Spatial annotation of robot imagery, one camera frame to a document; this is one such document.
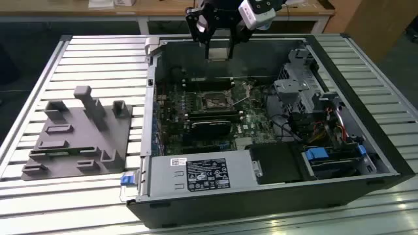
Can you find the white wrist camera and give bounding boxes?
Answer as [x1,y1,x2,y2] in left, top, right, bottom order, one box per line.
[238,0,277,31]

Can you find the black drive bay box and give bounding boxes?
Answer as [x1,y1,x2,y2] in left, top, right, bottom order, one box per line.
[249,142,307,185]

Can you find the black graphics card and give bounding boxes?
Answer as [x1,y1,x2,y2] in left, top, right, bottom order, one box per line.
[190,119,234,136]

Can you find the grey power supply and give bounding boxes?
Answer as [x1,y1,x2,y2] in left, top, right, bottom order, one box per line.
[147,150,255,197]

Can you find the green motherboard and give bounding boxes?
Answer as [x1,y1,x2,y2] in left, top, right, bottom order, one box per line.
[152,77,278,157]

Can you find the wooden desk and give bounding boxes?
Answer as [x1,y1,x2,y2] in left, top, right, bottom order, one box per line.
[0,0,337,35]

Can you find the brown wooden cabinet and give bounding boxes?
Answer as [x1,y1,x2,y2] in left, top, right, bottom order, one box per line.
[322,0,418,65]

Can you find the blue disk carrier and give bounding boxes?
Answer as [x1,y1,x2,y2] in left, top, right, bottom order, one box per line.
[303,146,330,164]

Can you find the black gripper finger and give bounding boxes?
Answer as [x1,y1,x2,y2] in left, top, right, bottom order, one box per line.
[184,6,212,60]
[227,23,254,59]

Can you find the grey case handle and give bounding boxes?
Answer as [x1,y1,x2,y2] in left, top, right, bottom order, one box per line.
[143,37,168,58]

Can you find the silver chipset heatsink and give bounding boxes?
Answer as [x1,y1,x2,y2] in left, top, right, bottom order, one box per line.
[235,137,255,150]

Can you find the black PC case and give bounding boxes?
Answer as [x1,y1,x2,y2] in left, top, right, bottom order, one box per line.
[126,33,417,230]

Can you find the grey metal drive cage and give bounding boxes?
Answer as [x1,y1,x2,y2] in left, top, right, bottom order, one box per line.
[273,48,331,116]

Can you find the silver CPU plate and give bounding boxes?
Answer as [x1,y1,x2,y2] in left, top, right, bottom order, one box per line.
[208,47,230,61]

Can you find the CPU socket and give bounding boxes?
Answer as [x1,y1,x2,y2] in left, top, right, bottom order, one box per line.
[199,91,235,112]

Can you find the grey parts rack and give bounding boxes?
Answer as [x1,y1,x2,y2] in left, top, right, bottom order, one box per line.
[20,85,135,181]

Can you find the metal socket cover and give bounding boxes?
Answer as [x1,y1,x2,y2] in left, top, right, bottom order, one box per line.
[230,82,255,106]

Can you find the blue case latch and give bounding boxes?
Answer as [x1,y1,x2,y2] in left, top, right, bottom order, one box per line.
[119,172,136,187]

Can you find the yellow orange wire bundle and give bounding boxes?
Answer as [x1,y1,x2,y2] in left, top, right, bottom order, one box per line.
[306,121,347,145]

